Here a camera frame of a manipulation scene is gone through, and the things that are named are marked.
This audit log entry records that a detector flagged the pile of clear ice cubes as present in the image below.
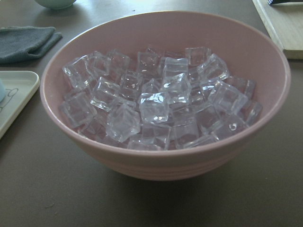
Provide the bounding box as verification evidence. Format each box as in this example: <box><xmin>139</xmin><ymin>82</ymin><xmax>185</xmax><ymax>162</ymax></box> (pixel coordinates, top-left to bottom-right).
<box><xmin>59</xmin><ymin>46</ymin><xmax>262</xmax><ymax>151</ymax></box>

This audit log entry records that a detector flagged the pink bowl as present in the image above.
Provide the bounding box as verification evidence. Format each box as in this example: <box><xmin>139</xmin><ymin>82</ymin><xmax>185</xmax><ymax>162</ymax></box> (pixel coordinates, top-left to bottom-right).
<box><xmin>40</xmin><ymin>11</ymin><xmax>291</xmax><ymax>181</ymax></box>

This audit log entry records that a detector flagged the cream rectangular serving tray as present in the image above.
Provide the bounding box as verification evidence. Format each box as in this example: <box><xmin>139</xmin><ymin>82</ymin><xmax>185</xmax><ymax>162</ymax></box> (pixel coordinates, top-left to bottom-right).
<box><xmin>0</xmin><ymin>71</ymin><xmax>40</xmax><ymax>136</ymax></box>

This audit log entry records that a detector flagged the green ceramic bowl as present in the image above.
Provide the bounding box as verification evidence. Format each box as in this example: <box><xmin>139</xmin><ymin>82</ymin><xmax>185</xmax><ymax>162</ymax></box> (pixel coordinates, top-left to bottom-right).
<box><xmin>35</xmin><ymin>0</ymin><xmax>76</xmax><ymax>9</ymax></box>

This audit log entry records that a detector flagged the grey folded cloth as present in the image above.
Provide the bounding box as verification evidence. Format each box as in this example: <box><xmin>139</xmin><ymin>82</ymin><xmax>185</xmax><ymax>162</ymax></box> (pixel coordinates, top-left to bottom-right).
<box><xmin>0</xmin><ymin>26</ymin><xmax>62</xmax><ymax>64</ymax></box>

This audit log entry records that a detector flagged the wooden cutting board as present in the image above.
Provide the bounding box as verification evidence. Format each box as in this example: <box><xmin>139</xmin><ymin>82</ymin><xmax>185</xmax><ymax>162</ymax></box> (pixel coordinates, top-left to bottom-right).
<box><xmin>253</xmin><ymin>0</ymin><xmax>303</xmax><ymax>60</ymax></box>

